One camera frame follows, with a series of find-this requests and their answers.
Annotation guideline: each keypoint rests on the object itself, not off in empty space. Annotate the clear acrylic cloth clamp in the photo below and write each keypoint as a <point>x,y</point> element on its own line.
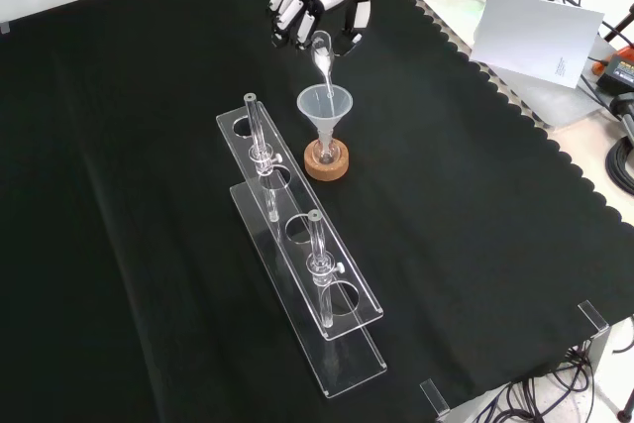
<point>594,316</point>
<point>435,395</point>

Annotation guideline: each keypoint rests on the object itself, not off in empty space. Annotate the clear glass round-bottom flask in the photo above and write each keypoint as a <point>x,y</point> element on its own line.
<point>327,153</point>

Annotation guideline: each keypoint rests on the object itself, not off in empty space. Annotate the orange and black device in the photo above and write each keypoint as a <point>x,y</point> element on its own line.
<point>621,71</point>

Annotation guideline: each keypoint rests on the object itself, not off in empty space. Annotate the translucent plastic funnel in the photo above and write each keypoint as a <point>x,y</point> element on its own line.
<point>324,116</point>

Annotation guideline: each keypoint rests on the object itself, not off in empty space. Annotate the white paper card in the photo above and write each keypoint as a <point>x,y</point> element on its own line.
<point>535,36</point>

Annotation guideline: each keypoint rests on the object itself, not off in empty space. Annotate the black tripod leg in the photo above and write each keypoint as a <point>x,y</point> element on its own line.
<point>619,24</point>

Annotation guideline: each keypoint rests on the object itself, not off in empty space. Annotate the clear acrylic funnel stand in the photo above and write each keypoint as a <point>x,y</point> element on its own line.
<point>342,344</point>

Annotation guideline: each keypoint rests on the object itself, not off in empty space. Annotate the black bench cloth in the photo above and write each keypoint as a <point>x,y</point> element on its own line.
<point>124,195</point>

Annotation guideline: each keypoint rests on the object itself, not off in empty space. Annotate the pale flat board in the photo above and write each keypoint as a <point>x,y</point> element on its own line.
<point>560,103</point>

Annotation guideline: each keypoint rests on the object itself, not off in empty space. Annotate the grey tape strip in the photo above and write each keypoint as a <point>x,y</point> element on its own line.
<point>4,29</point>

